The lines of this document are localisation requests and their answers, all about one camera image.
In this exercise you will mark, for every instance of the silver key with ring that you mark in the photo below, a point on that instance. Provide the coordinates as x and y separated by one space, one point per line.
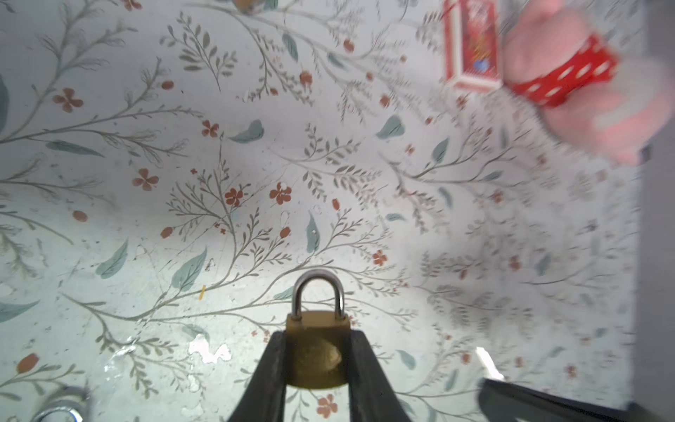
65 404

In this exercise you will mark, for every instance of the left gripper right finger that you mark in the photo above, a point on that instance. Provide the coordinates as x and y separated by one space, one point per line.
371 397

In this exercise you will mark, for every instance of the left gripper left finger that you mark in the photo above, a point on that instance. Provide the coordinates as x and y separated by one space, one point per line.
265 397

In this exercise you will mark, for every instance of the pink plush toy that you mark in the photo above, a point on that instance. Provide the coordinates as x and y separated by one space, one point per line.
589 95

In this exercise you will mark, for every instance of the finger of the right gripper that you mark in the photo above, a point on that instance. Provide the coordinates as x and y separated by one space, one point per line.
508 402

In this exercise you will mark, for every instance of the brass padlock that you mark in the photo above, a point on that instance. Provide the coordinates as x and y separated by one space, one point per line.
317 341

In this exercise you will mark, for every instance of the red playing card box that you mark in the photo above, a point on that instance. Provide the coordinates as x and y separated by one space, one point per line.
472 45

